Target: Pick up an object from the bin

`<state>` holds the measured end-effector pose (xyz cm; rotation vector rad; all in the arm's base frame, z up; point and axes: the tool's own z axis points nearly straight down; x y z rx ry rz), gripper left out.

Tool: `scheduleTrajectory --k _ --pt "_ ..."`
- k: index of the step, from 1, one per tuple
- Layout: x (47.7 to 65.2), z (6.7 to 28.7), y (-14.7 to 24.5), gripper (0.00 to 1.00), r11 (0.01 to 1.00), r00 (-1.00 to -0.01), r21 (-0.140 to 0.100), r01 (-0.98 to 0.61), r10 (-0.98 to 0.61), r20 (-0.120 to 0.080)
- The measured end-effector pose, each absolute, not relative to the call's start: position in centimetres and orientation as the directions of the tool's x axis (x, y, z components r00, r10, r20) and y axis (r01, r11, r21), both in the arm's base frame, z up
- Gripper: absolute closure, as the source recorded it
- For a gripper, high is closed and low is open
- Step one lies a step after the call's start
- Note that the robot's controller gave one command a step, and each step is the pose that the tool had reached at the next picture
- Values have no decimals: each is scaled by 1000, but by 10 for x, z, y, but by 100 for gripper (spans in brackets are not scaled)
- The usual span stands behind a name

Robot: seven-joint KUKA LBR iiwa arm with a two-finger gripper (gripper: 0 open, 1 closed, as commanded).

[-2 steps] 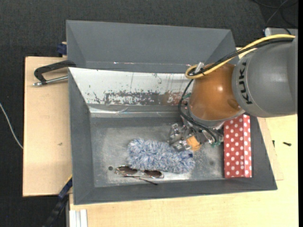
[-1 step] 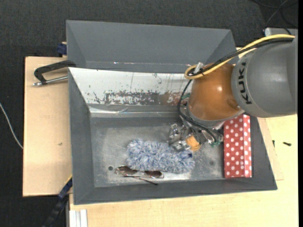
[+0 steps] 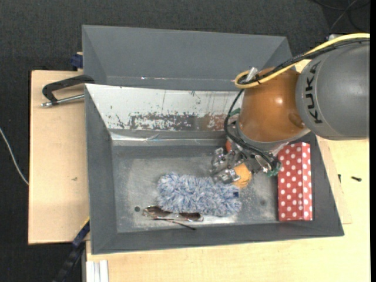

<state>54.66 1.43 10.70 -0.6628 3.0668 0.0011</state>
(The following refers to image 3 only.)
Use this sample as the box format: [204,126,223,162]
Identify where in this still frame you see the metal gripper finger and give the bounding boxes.
[213,168,240,185]
[209,147,233,174]

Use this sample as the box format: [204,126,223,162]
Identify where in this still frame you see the orange ball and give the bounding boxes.
[232,163,253,190]

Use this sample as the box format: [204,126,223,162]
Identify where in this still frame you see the blue and white fluffy cloth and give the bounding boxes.
[155,172,243,218]

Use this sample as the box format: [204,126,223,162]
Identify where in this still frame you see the grey metal bin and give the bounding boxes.
[81,24,345,254]

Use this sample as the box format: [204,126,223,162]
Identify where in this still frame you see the red box with white dots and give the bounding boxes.
[277,142,314,222]

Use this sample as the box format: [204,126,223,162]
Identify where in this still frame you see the brown sunglasses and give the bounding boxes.
[142,205,204,231]

